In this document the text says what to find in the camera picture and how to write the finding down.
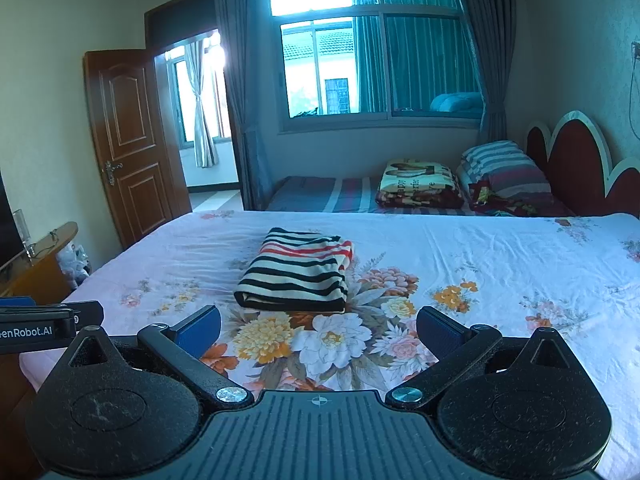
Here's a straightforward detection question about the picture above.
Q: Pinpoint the white sheer curtain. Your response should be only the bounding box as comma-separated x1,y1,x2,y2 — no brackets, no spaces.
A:
185,37,221,168

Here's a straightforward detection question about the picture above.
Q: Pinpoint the brown wooden door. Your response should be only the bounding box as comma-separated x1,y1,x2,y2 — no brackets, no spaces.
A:
83,49,193,251

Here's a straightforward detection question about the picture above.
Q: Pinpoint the striped pillow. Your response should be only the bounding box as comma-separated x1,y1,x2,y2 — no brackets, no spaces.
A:
457,140,553,201

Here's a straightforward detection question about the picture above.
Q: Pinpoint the red floral folded blanket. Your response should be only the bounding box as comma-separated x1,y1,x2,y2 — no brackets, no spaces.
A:
467,180,576,218

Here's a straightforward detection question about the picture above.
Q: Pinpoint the dark screen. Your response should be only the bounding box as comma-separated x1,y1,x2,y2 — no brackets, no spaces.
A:
0,170,26,268

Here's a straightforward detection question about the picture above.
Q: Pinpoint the bed with floral sheet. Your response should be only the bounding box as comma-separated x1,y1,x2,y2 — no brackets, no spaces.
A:
20,210,640,480

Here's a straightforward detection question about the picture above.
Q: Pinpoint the small window in next room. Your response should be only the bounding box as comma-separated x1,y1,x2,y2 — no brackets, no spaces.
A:
165,35,233,148

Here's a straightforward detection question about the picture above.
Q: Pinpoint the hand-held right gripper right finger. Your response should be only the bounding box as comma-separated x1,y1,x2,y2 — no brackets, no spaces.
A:
382,305,588,408

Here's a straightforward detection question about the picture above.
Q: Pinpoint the low bed with striped sheet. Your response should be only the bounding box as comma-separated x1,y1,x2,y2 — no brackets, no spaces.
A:
265,175,576,218

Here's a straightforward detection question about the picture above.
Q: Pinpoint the printed folded blanket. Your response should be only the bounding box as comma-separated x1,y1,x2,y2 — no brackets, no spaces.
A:
375,159,466,210

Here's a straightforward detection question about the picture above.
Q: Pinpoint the white plastic bag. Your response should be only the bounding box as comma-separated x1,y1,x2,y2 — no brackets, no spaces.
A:
56,242,93,288

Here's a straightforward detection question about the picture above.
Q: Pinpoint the wooden desk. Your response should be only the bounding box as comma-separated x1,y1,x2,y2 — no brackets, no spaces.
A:
0,221,80,306

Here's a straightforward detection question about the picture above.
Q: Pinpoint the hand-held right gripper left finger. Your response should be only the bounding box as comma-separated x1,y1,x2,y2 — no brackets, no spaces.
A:
52,304,256,408

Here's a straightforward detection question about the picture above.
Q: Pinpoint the red and white scalloped headboard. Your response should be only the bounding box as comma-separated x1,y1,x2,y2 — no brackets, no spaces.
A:
525,110,640,218

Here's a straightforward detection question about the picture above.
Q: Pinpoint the clear glass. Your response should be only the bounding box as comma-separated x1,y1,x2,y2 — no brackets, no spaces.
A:
12,208,33,256

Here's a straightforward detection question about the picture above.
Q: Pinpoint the grey curtain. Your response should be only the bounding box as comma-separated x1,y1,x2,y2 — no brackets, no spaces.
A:
445,0,518,143
212,0,281,211

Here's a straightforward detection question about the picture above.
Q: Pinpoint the looped wall cable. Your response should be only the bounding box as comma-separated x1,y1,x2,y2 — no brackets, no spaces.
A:
627,40,640,131

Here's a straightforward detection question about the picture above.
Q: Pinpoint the blue folded quilt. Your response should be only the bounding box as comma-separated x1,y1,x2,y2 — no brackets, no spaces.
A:
430,91,485,113

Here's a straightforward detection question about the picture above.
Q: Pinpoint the striped knit sweater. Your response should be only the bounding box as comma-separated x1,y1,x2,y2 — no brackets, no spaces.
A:
233,227,355,313

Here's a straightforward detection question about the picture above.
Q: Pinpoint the large sliding window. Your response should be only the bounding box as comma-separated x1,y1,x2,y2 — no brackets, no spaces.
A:
267,0,486,133

